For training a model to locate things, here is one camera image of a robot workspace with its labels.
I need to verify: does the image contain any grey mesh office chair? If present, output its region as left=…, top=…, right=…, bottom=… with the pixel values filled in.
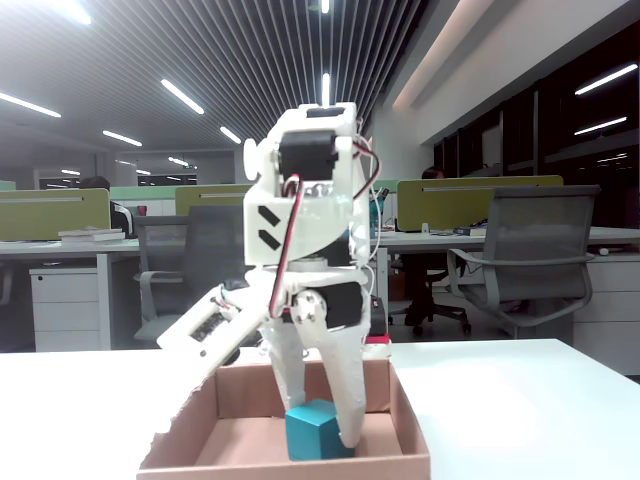
left=132, top=202, right=251, bottom=349
left=446, top=184, right=601, bottom=342

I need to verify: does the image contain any black swivel office chair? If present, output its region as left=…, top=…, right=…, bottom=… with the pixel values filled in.
left=387, top=254, right=473, bottom=338

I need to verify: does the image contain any brown cardboard box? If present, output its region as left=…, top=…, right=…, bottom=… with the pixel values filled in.
left=135, top=357, right=432, bottom=480

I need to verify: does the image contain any white wrist camera mount plate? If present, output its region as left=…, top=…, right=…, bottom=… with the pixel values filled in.
left=156, top=287, right=267, bottom=379

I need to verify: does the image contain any stack of papers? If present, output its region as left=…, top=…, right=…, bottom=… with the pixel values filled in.
left=57, top=225, right=127, bottom=247

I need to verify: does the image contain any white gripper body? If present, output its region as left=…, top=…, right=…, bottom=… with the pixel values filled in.
left=243, top=260, right=372, bottom=347

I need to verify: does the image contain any white drawer cabinet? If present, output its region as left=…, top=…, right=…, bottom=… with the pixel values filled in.
left=571, top=258, right=640, bottom=377
left=28, top=267, right=102, bottom=353

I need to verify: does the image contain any seated person black white jacket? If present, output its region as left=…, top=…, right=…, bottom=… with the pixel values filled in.
left=79, top=175, right=137, bottom=239

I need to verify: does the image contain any pale green desk partition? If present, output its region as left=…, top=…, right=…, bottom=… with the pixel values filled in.
left=108, top=185, right=192, bottom=218

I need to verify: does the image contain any white office desk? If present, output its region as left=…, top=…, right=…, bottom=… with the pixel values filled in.
left=0, top=238, right=251, bottom=351
left=372, top=227, right=640, bottom=264

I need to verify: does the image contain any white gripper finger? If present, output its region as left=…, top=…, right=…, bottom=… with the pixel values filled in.
left=263, top=321, right=308, bottom=413
left=291, top=291, right=369, bottom=449

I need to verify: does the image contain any blue cube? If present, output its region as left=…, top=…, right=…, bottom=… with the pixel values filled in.
left=285, top=398, right=357, bottom=462

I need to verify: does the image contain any olive desk partition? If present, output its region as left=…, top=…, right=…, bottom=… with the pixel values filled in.
left=174, top=183, right=254, bottom=217
left=0, top=188, right=112, bottom=243
left=395, top=174, right=565, bottom=234

